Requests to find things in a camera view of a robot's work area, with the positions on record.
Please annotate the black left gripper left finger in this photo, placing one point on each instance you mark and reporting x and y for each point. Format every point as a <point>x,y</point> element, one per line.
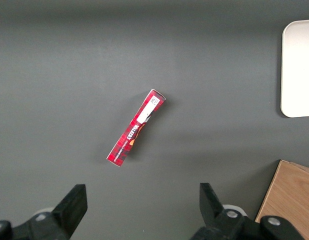
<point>67,212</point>

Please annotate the wooden drawer cabinet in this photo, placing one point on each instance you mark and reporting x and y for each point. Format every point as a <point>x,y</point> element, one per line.
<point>289,197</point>

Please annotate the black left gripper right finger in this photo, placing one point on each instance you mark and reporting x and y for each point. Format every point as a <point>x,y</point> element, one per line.
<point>214,217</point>

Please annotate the beige plastic tray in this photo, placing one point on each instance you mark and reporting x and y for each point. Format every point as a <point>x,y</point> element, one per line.
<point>298,70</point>

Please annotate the red biscuit box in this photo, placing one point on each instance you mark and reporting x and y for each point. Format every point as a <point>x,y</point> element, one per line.
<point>134,130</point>

